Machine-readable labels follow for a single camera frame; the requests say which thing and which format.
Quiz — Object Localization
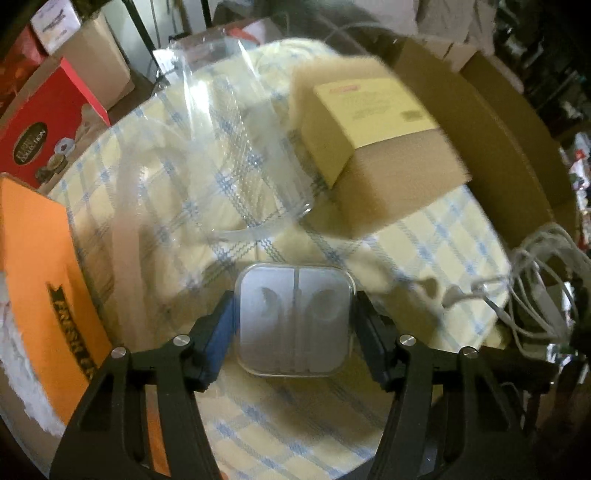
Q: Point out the white earphone cables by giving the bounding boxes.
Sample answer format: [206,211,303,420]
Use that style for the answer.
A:
[414,223,583,357]

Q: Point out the plain brown cardboard box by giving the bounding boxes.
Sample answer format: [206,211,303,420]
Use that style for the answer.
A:
[54,13,136,112]

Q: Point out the black speaker stand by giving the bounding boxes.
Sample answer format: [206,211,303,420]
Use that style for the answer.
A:
[126,0,160,66]
[196,0,218,36]

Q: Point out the red printed box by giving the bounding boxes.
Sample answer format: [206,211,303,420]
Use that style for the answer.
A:
[0,55,112,191]

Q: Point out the large open cardboard box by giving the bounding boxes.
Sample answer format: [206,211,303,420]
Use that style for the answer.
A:
[392,36,579,251]

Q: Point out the pink and white box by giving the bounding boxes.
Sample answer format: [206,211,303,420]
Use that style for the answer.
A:
[29,0,82,54]

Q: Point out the yellow checked tablecloth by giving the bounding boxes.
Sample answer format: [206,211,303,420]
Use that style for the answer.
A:
[46,39,514,480]

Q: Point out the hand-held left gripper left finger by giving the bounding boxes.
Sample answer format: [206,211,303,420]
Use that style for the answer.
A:
[50,290,239,480]

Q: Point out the clear earphone case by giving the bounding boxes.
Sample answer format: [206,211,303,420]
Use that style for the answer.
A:
[234,263,358,378]

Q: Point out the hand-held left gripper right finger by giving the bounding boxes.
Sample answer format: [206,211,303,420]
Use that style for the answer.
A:
[352,292,537,480]

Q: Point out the orange cardboard box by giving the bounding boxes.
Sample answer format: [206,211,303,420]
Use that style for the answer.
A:
[0,173,168,477]

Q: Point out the small brown cardboard box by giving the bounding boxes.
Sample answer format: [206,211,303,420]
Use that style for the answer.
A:
[288,76,472,239]

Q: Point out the clear plastic packaging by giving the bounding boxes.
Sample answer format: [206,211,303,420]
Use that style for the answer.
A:
[113,34,315,325]

